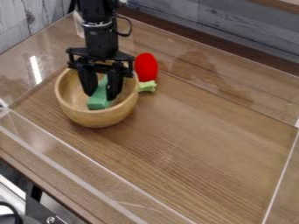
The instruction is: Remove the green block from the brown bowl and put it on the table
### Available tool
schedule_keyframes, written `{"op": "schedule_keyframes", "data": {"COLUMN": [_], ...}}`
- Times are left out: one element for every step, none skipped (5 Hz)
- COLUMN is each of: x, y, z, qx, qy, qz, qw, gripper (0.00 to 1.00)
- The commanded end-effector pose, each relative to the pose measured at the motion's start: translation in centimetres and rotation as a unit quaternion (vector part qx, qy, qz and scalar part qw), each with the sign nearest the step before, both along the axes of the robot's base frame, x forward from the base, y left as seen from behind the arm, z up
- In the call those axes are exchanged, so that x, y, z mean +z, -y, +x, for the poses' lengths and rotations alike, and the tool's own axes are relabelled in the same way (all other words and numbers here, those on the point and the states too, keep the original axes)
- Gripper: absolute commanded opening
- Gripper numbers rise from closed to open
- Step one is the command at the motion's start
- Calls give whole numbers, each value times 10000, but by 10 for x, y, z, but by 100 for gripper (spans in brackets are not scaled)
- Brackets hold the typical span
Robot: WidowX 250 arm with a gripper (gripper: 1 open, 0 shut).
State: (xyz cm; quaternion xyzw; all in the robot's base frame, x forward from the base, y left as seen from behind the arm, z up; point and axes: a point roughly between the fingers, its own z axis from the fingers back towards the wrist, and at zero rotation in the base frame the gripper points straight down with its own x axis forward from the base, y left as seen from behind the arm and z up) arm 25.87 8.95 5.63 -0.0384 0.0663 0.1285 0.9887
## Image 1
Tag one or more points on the black metal table bracket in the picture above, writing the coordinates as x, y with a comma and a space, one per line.
46, 209

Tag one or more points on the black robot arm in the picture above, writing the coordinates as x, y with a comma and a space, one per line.
100, 12

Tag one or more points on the red plush strawberry toy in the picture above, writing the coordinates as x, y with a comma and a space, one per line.
147, 70

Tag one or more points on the clear acrylic enclosure panel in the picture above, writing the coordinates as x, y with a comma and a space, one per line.
82, 184

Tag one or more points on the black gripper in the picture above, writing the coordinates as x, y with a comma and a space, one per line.
100, 57

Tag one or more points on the light wooden bowl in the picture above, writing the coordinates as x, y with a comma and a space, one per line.
72, 101

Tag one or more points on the green rectangular block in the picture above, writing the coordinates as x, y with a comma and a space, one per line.
98, 101

